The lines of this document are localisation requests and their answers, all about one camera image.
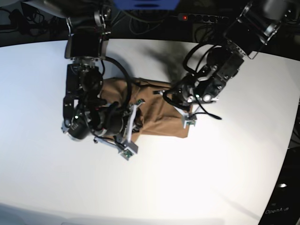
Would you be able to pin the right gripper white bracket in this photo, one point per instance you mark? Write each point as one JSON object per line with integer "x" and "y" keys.
{"x": 118, "y": 128}

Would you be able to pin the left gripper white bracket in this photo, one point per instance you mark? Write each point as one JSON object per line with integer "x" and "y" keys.
{"x": 182, "y": 97}

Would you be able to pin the brown T-shirt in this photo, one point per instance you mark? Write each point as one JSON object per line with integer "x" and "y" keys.
{"x": 156, "y": 117}

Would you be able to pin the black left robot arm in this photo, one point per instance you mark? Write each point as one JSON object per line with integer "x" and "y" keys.
{"x": 256, "y": 24}

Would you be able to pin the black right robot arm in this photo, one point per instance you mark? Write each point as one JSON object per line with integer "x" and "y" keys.
{"x": 84, "y": 111}

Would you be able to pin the black power strip red light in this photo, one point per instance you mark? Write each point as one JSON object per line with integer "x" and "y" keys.
{"x": 202, "y": 18}

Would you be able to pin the blue box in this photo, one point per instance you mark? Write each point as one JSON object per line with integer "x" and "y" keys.
{"x": 146, "y": 4}

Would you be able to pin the black OpenArm base plate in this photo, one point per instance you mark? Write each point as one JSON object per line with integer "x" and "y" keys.
{"x": 283, "y": 207}

